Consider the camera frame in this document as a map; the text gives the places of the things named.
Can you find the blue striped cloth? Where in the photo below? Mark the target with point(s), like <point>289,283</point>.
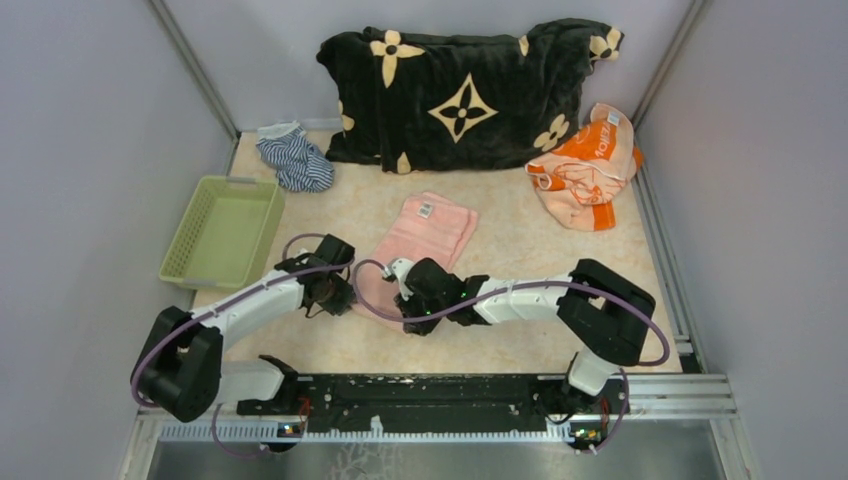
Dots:
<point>300,165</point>

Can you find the pink towel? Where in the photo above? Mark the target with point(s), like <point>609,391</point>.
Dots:
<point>428,226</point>

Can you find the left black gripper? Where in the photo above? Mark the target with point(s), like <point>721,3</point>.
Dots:
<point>339,304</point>

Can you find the green plastic basket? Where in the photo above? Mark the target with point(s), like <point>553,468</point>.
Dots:
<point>225,235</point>

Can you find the orange white towel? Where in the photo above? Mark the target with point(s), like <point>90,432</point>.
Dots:
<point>578,181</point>

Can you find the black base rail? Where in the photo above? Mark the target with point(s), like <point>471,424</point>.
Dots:
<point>436,404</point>

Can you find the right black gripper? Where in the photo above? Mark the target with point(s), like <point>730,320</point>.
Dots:
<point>407,305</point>

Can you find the black floral pillow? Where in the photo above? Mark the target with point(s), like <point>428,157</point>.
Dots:
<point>416,102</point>

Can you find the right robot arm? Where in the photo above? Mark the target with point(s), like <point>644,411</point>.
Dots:
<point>606,312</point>

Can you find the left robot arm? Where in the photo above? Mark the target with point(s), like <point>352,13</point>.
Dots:
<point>182,366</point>

